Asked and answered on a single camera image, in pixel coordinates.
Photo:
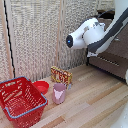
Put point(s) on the white rounded object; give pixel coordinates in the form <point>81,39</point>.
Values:
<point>126,76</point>

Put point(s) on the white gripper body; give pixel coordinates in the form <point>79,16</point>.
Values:
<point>92,53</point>

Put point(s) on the red basket with blue rim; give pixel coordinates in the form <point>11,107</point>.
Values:
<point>20,100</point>

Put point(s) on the dark brown drawer cabinet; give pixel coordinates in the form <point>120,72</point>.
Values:
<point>115,60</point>

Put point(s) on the pink plastic cup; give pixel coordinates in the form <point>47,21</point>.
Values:
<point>59,95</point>

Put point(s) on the red plastic bowl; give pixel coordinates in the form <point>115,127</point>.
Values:
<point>41,87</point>

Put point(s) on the yellow red snack box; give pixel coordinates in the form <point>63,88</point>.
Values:
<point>61,75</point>

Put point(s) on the beige woven room divider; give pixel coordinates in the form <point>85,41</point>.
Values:
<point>33,36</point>

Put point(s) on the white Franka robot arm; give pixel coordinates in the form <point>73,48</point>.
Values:
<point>83,33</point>

